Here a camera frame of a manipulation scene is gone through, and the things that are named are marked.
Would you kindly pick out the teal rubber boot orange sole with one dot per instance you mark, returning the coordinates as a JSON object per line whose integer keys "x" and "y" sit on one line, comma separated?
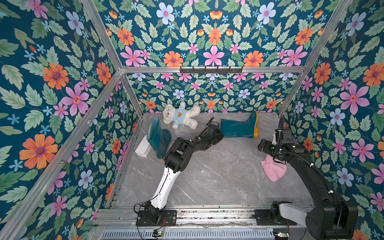
{"x": 158, "y": 138}

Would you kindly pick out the pink microfiber cloth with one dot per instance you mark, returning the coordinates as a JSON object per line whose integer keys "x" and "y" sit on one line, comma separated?
{"x": 273, "y": 169}

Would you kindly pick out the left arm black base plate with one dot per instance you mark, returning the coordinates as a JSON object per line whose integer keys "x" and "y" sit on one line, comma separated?
{"x": 165, "y": 218}

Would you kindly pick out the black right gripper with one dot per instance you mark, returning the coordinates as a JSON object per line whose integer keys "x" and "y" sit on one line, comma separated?
{"x": 265, "y": 145}

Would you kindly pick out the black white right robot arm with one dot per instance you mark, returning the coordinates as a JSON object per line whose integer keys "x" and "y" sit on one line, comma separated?
{"x": 332, "y": 217}

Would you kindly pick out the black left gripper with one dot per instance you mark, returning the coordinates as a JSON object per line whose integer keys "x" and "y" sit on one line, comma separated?
{"x": 220, "y": 135}

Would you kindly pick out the black hook rail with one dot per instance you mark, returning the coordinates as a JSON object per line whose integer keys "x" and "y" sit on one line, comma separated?
{"x": 211, "y": 70}

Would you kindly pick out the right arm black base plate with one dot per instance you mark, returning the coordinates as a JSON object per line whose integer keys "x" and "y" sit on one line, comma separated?
{"x": 266, "y": 218}

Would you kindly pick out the white ventilation grille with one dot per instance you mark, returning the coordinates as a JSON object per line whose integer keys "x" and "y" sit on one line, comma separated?
{"x": 189, "y": 234}

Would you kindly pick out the white teddy bear blue shirt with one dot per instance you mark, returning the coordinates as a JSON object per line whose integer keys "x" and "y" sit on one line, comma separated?
{"x": 181, "y": 116}

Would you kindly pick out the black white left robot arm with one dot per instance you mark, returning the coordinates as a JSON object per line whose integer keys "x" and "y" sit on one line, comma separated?
{"x": 178, "y": 158}

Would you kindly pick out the white rectangular box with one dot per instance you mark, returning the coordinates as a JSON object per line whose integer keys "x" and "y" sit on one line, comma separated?
{"x": 143, "y": 149}

